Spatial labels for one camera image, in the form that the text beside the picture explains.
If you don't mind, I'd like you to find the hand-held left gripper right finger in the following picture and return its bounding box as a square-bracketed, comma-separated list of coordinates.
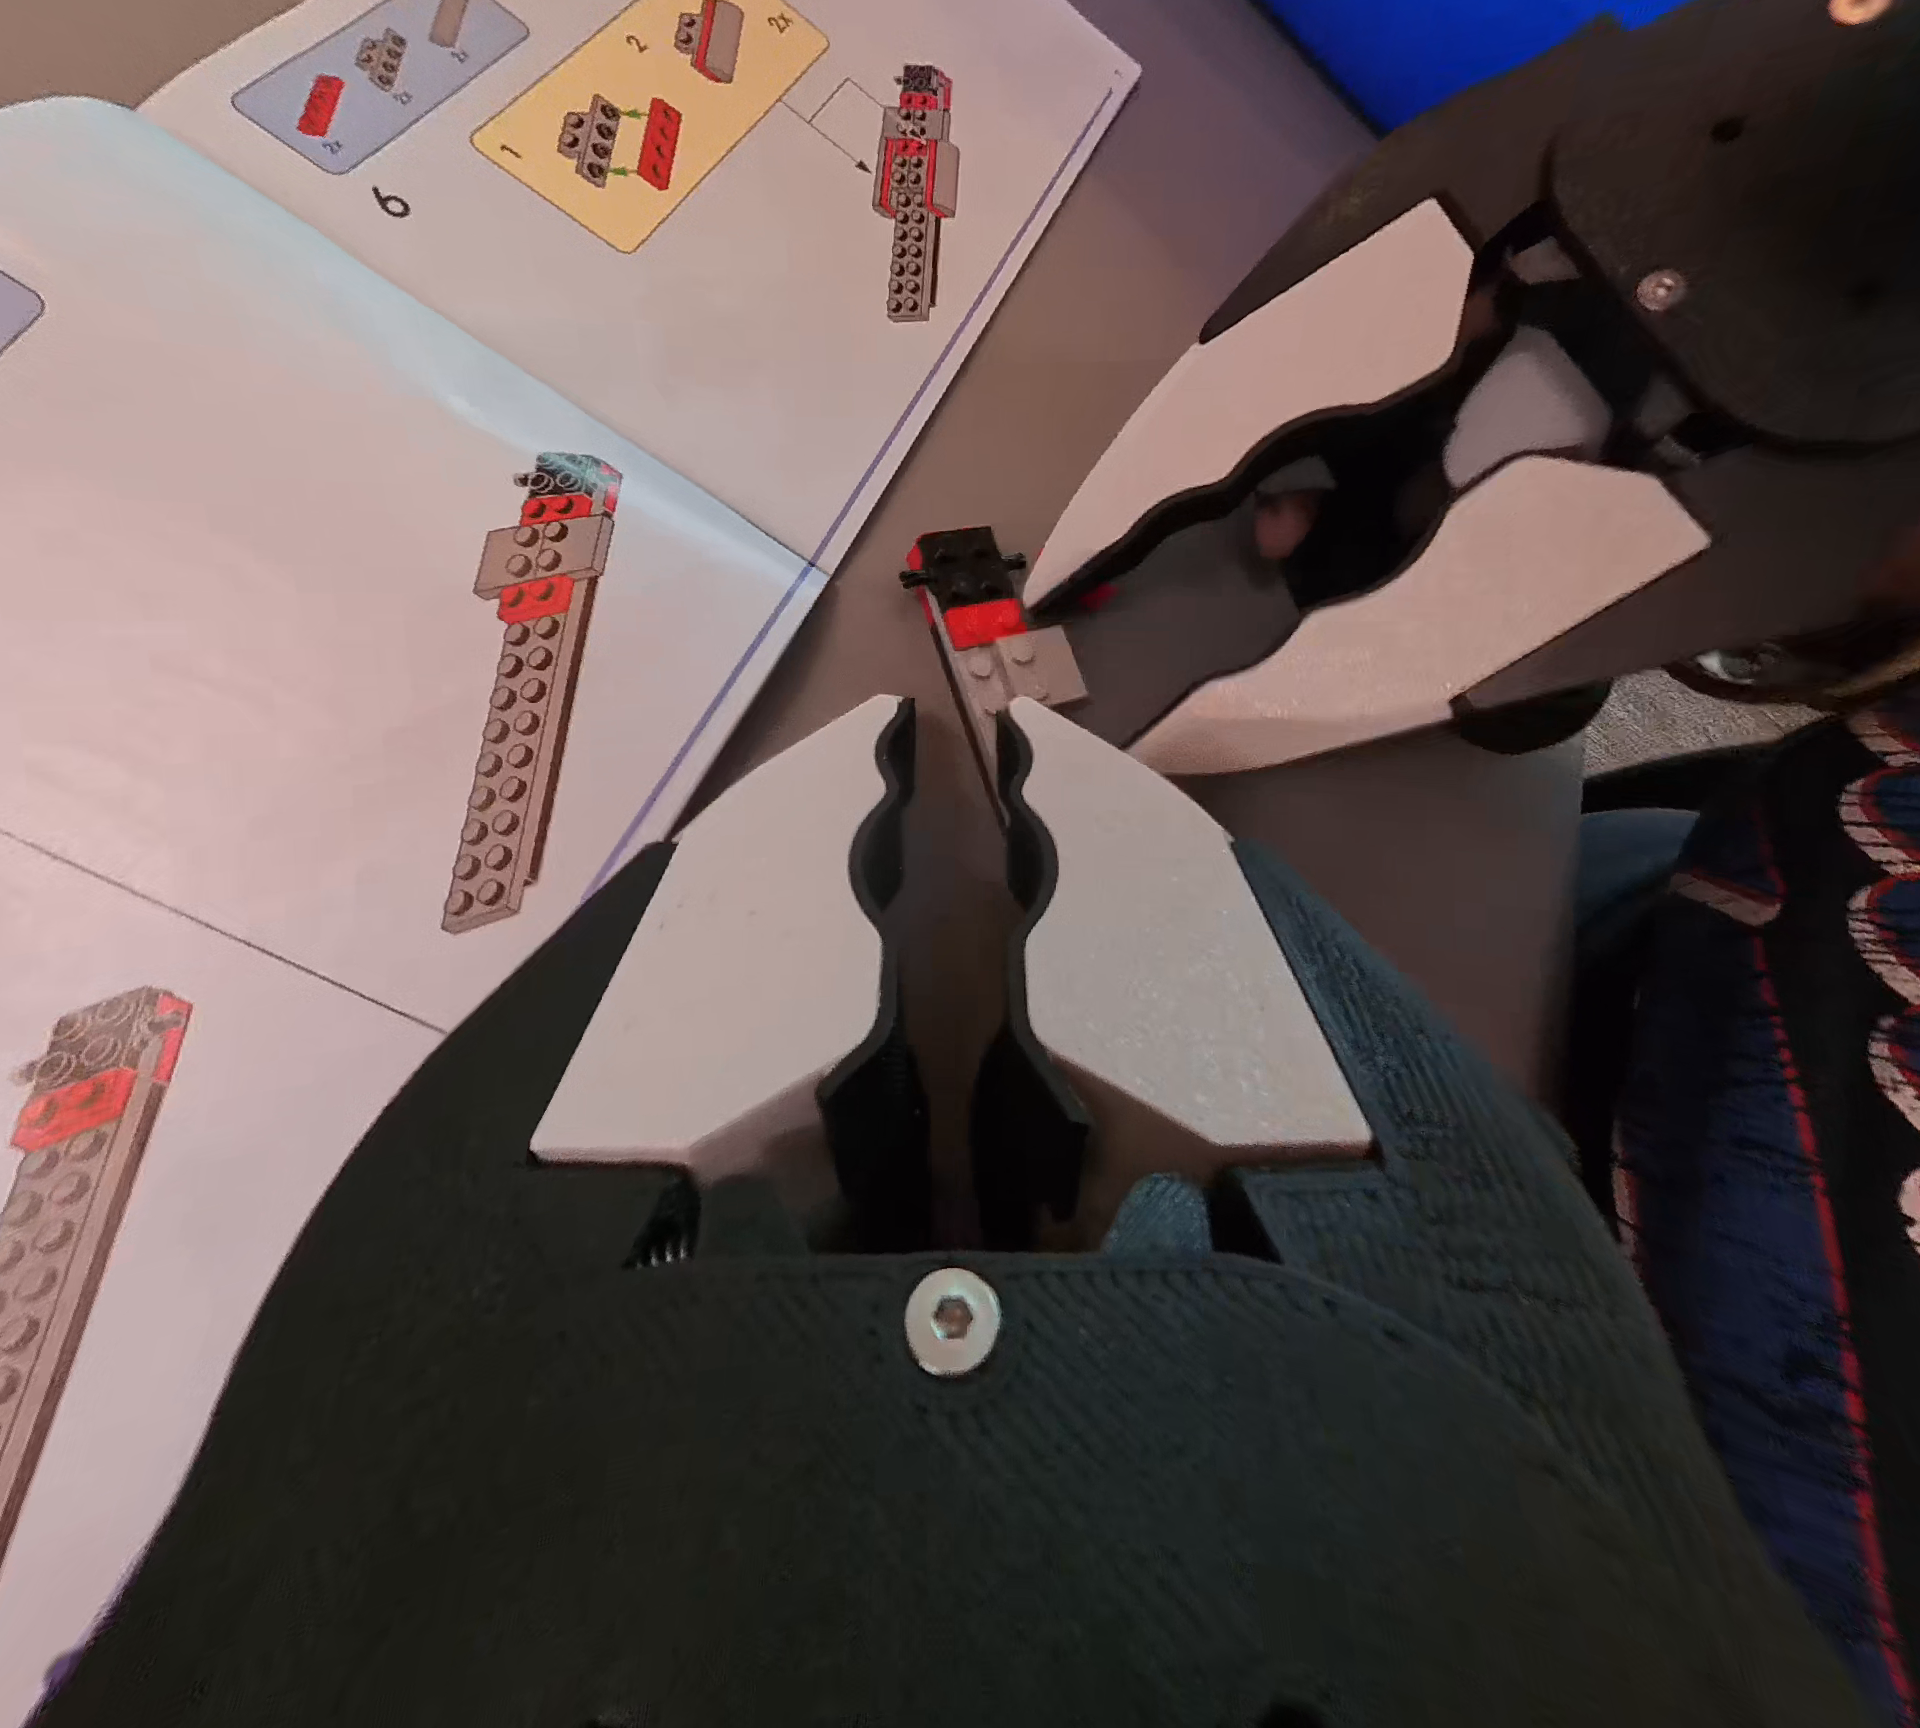
[971, 692, 1377, 1249]

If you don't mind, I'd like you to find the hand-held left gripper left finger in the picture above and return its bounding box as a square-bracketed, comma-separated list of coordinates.
[528, 692, 933, 1254]

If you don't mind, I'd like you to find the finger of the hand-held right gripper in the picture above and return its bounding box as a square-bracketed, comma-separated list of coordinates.
[1116, 451, 1714, 775]
[1021, 200, 1488, 609]

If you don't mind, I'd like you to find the small grey brick plate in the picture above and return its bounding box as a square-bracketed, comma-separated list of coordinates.
[963, 626, 1092, 713]

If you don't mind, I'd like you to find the grey red brick assembly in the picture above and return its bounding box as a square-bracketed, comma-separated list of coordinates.
[898, 526, 1092, 834]

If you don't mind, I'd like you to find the person's patterned shirt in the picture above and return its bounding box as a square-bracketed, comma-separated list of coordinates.
[1573, 670, 1920, 1728]

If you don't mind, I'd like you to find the open instruction booklet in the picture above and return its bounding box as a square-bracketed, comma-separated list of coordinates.
[0, 0, 1141, 1611]

